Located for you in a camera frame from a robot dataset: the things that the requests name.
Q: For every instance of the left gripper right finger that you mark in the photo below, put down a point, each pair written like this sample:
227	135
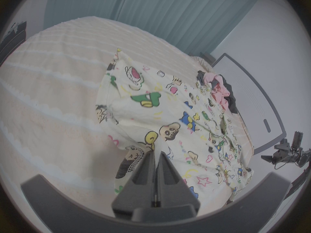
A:
175	186

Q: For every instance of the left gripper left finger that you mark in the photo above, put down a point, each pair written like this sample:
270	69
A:
138	186

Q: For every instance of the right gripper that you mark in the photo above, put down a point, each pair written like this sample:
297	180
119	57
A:
284	158

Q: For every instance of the white printed pyjama top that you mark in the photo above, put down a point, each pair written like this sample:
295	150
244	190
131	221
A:
158	110

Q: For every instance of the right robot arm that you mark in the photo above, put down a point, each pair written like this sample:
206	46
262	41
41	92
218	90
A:
298	139

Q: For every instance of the bed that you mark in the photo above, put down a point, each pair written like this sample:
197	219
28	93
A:
60	105

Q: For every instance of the dark grey garment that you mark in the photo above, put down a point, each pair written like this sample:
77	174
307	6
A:
233	101

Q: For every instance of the pink and grey garment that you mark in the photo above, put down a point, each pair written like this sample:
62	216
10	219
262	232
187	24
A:
220	93

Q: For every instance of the grey bedside table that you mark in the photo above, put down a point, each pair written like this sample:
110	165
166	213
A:
206	56

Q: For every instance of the cream pillow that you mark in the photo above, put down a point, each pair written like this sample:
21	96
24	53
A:
199	59

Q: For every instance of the blue-green curtain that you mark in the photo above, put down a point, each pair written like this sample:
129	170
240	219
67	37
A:
145	8

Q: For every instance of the dark grey chest of drawers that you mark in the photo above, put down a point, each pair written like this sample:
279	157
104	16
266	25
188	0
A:
14	40

